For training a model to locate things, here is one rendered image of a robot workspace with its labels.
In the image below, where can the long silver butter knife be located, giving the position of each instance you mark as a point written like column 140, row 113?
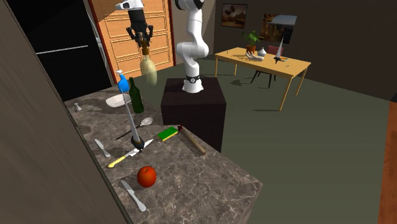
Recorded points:
column 133, row 196

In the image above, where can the large wall picture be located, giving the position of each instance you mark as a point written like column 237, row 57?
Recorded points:
column 273, row 29

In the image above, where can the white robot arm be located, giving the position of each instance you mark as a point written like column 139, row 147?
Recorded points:
column 192, row 37

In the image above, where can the short silver butter knife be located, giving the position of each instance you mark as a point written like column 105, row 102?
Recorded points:
column 101, row 148

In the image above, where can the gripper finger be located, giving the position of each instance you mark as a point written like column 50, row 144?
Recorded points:
column 149, row 32
column 132, row 33

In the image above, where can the green and yellow sponge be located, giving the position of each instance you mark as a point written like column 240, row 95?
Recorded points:
column 167, row 133

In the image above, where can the red apple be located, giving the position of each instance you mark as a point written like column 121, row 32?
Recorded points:
column 146, row 176

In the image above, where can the dark robot stand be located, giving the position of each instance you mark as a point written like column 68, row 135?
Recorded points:
column 192, row 108

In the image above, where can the blue spray bottle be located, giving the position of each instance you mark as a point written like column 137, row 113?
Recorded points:
column 123, row 85

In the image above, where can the small wall picture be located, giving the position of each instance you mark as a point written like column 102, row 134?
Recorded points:
column 234, row 16

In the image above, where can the red chair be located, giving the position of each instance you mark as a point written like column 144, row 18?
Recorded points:
column 273, row 49

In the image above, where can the wooden panelled door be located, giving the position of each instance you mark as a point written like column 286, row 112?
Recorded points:
column 121, row 46

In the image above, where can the black refrigerator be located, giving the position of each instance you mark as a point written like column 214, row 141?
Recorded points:
column 62, row 68

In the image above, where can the wooden table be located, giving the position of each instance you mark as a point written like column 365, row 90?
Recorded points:
column 266, row 65

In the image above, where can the wooden rolling pin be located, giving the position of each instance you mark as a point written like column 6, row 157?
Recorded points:
column 193, row 141

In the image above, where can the green wine bottle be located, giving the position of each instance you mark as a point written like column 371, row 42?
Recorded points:
column 136, row 99

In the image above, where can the white bowl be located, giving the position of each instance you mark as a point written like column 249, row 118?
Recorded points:
column 115, row 101

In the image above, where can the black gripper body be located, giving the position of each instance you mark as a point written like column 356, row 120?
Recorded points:
column 137, row 19

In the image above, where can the small silver utensil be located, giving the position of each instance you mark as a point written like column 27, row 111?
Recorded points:
column 78, row 106

